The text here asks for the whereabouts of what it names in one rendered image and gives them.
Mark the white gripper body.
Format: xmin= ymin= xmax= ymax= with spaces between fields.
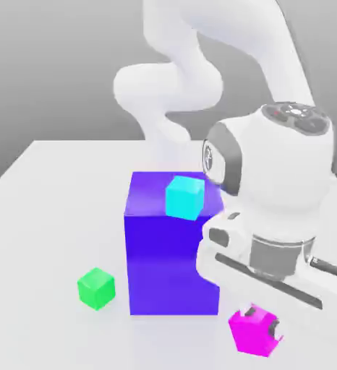
xmin=195 ymin=238 xmax=337 ymax=342

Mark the small magenta cube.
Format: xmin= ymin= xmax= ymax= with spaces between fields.
xmin=228 ymin=303 xmax=283 ymax=358

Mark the small cyan cube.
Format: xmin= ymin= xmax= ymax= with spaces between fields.
xmin=164 ymin=175 xmax=206 ymax=222

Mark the small green cube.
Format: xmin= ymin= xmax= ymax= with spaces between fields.
xmin=76 ymin=267 xmax=116 ymax=312

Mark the large purple box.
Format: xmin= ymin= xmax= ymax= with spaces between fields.
xmin=123 ymin=171 xmax=226 ymax=317

